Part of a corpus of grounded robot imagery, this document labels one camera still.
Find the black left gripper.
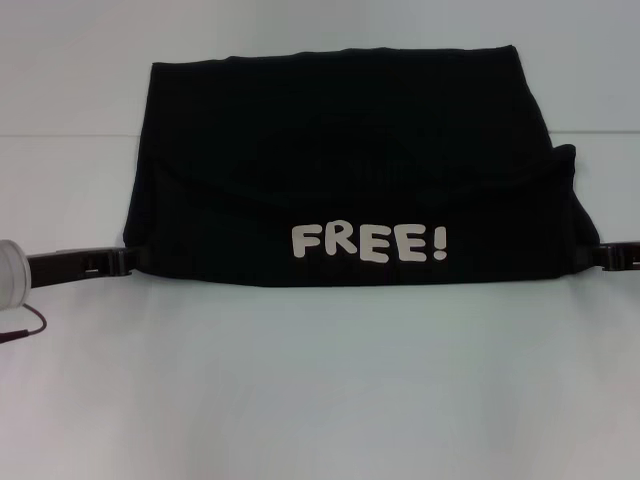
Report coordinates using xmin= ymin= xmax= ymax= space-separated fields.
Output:
xmin=26 ymin=244 xmax=152 ymax=290

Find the black t-shirt with FREE print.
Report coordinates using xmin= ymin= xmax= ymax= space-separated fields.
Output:
xmin=122 ymin=44 xmax=602 ymax=291

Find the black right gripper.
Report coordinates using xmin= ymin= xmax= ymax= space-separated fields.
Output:
xmin=576 ymin=241 xmax=640 ymax=274

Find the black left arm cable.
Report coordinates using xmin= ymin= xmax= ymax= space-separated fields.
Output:
xmin=0 ymin=301 xmax=49 ymax=345

